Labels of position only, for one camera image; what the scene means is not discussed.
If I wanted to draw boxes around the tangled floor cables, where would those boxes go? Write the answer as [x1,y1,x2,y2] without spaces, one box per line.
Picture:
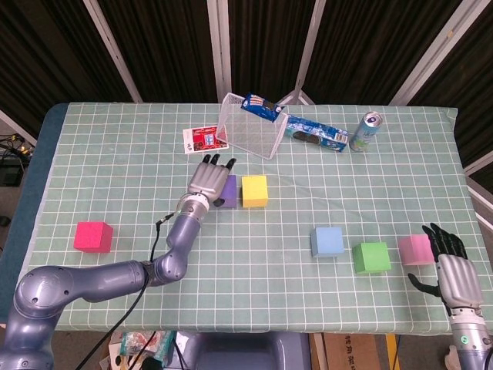
[0,133,36,160]

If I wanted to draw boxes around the pink foam cube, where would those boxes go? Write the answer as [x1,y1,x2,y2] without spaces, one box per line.
[397,234,436,267]

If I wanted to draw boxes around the yellow foam cube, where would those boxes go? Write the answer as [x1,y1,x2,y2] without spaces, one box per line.
[241,175,270,209]

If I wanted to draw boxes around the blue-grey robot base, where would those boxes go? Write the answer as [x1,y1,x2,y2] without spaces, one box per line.
[169,331,312,370]

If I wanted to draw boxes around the light blue drink can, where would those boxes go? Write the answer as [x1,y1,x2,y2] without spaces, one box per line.
[349,111,384,153]

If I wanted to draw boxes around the crimson foam cube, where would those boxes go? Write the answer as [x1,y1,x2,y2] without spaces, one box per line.
[73,220,114,254]

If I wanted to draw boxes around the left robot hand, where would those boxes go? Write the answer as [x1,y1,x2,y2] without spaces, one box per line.
[186,153,237,208]

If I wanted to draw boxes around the white wire mesh basket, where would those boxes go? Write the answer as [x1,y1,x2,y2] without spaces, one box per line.
[215,92,290,160]

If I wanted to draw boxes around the small blue cookie pack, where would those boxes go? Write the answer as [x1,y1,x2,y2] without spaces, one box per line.
[240,92,287,124]

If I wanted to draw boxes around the green checked tablecloth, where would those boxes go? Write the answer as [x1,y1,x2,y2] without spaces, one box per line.
[7,102,487,335]

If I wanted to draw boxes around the brown cardboard box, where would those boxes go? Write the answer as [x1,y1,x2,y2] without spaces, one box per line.
[321,333,382,370]

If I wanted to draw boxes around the red and white card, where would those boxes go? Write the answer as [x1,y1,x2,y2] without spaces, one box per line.
[182,125,230,155]

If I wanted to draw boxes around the green foam cube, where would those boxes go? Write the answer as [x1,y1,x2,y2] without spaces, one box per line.
[352,241,392,275]

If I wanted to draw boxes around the light blue foam cube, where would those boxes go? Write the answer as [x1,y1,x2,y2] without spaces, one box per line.
[310,226,346,258]

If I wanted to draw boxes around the long blue cookie package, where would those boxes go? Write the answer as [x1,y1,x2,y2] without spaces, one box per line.
[284,114,350,153]

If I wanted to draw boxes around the black device box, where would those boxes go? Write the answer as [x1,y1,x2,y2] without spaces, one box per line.
[0,160,26,187]

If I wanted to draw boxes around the colourful snack bags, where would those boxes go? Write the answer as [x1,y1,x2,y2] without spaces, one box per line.
[100,330,176,370]

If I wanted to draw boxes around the purple foam cube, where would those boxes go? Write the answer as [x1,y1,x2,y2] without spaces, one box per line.
[215,175,237,210]

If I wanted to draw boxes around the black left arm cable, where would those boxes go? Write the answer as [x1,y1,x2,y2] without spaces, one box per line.
[75,214,178,370]

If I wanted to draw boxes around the black velcro cable strap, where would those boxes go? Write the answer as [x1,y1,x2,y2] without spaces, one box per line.
[139,260,156,287]

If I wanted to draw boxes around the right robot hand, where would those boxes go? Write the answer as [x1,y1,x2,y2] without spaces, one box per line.
[407,222,485,315]

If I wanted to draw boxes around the white partition frame post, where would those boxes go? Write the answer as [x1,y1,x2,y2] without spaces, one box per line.
[82,0,144,103]
[464,148,493,228]
[0,109,39,146]
[206,0,233,103]
[277,0,327,106]
[387,0,487,106]

